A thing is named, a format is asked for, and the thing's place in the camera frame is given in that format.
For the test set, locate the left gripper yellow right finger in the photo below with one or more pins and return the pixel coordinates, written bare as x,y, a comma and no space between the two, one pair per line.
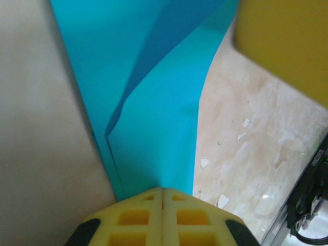
200,223

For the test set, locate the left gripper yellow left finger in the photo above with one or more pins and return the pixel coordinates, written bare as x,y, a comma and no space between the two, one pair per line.
133,223

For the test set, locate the teal paper sheet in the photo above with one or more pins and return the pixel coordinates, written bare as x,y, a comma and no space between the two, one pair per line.
153,128

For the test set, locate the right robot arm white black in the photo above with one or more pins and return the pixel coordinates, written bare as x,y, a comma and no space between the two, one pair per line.
320,179

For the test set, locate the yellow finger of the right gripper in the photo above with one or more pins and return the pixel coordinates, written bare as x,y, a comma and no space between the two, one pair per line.
287,38

